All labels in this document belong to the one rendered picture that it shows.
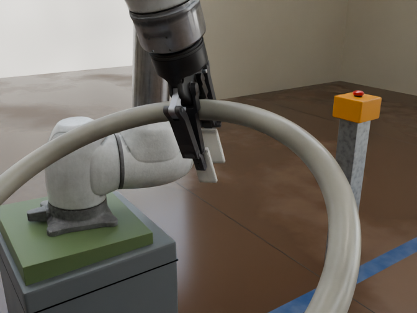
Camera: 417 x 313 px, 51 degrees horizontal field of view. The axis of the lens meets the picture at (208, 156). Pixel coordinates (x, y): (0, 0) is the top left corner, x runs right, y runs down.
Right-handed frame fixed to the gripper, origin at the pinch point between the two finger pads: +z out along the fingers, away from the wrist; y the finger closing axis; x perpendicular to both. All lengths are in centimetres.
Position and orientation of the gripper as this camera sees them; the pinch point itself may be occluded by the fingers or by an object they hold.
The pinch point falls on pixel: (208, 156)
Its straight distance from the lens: 71.0
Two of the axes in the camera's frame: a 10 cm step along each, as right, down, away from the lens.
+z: 2.2, 7.5, 6.2
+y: -3.0, 6.6, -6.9
